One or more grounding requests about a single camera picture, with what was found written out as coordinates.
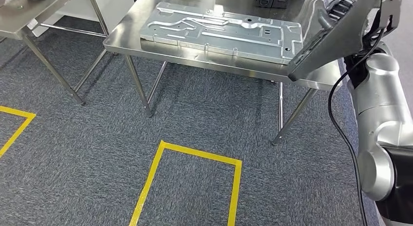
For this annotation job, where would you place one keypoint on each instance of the grey metal fixture plate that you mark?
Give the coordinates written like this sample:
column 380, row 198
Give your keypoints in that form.
column 226, row 37

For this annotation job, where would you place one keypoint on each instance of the white panel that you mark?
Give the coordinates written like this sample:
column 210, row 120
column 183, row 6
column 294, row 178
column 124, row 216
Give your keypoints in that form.
column 113, row 5

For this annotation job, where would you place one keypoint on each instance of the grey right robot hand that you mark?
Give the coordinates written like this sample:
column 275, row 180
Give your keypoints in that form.
column 340, row 6

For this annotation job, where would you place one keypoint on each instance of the steel frame table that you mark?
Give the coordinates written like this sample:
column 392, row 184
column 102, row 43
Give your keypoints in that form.
column 32, row 11

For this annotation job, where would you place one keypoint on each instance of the stainless steel workbench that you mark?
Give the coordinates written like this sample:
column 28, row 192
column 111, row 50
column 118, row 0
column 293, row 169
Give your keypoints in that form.
column 226, row 61

